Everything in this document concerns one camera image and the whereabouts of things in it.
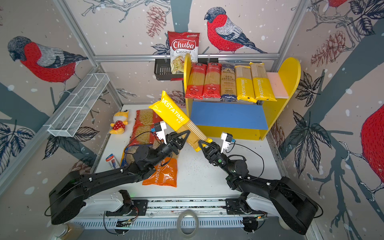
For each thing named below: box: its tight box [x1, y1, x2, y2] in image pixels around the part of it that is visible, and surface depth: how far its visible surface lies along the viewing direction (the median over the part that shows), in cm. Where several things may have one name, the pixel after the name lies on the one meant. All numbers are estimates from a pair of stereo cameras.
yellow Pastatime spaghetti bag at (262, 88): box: [249, 61, 277, 102], surface depth 72 cm
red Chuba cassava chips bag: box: [167, 31, 200, 75], surface depth 85 cm
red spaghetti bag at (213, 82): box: [202, 62, 222, 99], surface depth 73 cm
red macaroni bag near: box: [129, 123, 164, 147], surface depth 100 cm
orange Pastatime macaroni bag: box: [142, 157, 178, 188], surface depth 81 cm
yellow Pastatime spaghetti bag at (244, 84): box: [234, 65, 258, 103], surface depth 72 cm
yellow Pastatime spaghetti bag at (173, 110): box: [149, 91, 213, 152], surface depth 59 cm
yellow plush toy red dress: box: [109, 111, 129, 135], surface depth 106 cm
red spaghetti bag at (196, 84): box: [185, 62, 208, 100], surface depth 72 cm
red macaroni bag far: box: [133, 108, 164, 132], surface depth 109 cm
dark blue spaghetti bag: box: [220, 63, 238, 102], surface depth 73 cm
